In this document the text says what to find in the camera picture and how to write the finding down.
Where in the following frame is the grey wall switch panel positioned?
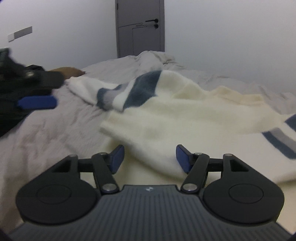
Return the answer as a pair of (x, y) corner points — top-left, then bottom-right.
(8, 26), (33, 42)

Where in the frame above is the grey door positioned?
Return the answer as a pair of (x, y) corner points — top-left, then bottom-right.
(115, 0), (165, 58)

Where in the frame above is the black door handle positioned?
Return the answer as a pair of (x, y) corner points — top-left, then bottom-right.
(145, 18), (159, 29)

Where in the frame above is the grey bed sheet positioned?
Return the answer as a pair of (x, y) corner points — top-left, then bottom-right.
(1, 51), (295, 232)

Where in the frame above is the cream and blue striped sweater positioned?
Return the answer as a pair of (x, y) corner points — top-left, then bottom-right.
(67, 70), (295, 182)

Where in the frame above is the brown pillow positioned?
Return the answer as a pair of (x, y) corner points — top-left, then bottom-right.
(51, 67), (85, 79)

